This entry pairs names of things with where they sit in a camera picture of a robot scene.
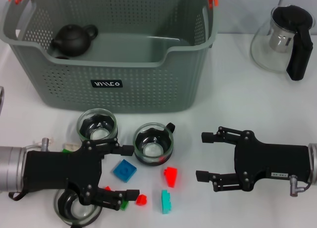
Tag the teal building brick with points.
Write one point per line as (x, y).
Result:
(165, 202)

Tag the blue square building brick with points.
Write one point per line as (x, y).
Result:
(125, 170)

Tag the black clay teapot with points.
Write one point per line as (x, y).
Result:
(71, 39)

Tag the red wedge building brick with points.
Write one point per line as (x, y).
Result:
(171, 177)

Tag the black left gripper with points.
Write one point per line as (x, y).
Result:
(62, 168)

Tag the grey perforated storage basket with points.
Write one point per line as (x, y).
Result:
(123, 99)

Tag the small red building brick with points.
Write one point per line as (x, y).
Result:
(141, 200)
(107, 188)

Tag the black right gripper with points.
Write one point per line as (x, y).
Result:
(277, 161)

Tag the green building brick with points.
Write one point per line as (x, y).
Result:
(65, 150)
(125, 206)

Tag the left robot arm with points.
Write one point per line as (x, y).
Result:
(12, 168)

